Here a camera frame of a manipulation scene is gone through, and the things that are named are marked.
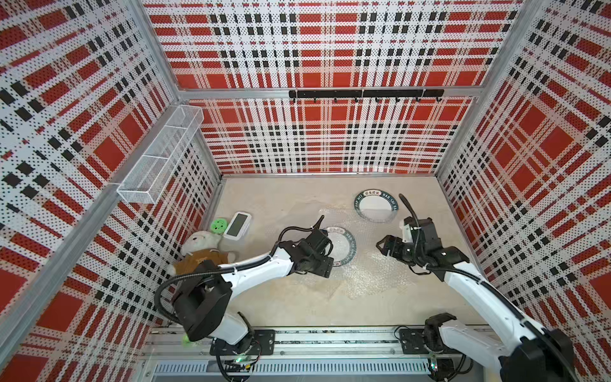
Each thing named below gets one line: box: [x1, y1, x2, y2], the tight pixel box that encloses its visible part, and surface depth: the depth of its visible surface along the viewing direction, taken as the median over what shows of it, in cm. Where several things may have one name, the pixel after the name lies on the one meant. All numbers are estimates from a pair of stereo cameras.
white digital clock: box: [222, 210, 253, 241], surface depth 100 cm
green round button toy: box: [210, 218, 228, 235], surface depth 98 cm
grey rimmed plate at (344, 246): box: [325, 226, 357, 268], surface depth 95 cm
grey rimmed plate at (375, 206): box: [354, 188, 399, 224], surface depth 110 cm
